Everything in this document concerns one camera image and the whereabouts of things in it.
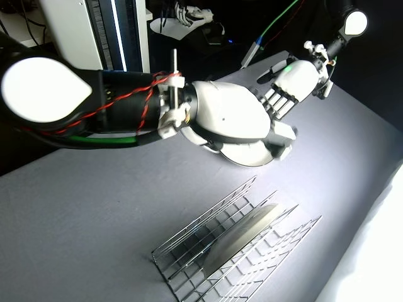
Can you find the white robot torso column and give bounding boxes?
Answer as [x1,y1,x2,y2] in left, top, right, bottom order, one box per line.
[39,0,150,73]

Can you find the thin green wire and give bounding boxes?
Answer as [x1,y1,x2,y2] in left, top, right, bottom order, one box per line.
[259,0,302,39]

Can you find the twisted red wire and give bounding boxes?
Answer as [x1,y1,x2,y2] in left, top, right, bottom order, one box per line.
[40,71,184,137]

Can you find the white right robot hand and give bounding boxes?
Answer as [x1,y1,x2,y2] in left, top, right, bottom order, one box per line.
[181,80,298,163]

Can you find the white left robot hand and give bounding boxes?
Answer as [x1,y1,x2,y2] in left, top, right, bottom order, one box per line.
[256,53,325,121]

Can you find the grey adapter with blue plug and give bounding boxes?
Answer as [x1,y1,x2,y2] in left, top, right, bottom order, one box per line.
[241,36,264,69]

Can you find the thick green cable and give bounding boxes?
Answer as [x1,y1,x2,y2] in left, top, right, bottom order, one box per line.
[65,134,141,149]

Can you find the white plate with dark rim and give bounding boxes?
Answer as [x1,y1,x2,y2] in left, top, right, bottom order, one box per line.
[203,203,284,277]
[201,138,278,167]

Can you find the black cables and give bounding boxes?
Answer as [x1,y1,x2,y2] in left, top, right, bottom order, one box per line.
[0,0,48,48]

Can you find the white paper sheet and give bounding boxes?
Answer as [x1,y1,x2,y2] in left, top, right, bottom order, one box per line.
[149,17,226,40]

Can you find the chrome wire dish rack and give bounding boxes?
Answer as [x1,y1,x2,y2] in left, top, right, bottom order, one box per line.
[150,175,322,299]

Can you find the thin red wire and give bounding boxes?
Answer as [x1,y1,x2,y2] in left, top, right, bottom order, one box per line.
[263,0,307,51]

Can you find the white spare hand model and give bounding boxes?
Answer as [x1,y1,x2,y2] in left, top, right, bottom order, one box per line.
[174,1,215,26]

